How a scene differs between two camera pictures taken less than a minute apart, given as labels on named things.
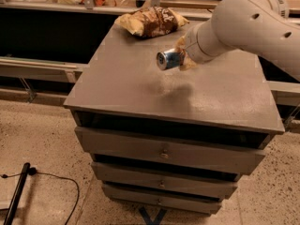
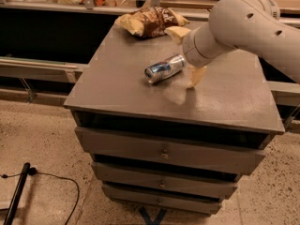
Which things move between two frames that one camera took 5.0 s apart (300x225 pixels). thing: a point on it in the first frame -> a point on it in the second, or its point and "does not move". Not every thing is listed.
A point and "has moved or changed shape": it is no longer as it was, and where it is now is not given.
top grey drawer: x=170 y=151 does not move
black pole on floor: x=8 y=220 does not move
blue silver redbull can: x=169 y=58 has moved or changed shape
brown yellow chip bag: x=151 y=22 does not move
